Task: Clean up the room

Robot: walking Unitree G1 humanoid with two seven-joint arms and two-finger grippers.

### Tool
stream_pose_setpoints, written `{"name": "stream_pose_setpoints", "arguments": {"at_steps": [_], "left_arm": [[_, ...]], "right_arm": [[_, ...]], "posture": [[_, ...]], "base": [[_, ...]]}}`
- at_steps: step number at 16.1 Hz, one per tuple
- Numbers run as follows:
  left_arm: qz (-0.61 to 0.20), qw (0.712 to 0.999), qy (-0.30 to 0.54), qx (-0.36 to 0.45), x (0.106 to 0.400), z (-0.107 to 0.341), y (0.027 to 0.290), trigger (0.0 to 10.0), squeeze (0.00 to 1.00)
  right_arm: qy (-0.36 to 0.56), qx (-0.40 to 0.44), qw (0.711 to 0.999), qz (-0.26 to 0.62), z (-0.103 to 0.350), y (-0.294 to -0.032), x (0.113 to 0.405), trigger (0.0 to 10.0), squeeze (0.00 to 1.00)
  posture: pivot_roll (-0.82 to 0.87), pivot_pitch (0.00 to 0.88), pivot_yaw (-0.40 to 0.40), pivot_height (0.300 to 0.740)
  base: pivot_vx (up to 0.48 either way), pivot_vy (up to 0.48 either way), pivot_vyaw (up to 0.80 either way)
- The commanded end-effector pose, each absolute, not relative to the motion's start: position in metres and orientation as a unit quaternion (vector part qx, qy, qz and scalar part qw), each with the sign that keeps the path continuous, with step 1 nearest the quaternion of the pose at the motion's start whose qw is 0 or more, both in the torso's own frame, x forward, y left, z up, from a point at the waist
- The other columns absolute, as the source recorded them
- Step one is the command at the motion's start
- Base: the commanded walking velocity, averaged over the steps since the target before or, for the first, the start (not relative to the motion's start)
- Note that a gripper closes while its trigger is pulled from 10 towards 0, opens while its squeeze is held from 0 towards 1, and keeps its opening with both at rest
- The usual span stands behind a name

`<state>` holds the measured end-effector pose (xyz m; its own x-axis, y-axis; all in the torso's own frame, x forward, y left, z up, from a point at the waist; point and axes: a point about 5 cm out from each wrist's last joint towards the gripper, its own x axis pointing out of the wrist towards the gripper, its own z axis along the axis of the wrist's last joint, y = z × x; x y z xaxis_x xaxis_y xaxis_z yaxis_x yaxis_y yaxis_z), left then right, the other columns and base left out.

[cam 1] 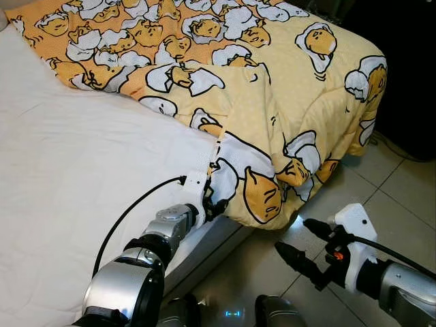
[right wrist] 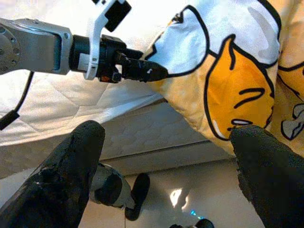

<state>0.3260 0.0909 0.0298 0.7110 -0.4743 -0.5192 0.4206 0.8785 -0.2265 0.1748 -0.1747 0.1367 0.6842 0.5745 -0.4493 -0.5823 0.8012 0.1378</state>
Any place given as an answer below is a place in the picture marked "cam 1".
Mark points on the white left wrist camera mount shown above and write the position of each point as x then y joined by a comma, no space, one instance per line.
196,187

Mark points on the white quilted mattress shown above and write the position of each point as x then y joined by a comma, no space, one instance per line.
68,170

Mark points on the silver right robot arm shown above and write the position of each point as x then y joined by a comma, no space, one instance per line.
405,289

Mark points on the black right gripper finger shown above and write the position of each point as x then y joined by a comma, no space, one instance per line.
319,228
296,262

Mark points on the robot left leg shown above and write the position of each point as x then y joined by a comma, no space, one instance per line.
178,313

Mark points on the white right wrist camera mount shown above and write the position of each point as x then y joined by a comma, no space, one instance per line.
354,221

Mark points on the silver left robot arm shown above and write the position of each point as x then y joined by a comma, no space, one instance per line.
129,286

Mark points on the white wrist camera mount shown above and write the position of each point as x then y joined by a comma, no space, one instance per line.
196,187
354,221

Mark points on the robot leg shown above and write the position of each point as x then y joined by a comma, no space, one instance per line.
178,313
279,315

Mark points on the beige bed base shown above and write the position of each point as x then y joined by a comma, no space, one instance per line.
211,245

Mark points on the robot right leg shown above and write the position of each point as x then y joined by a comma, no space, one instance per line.
279,315

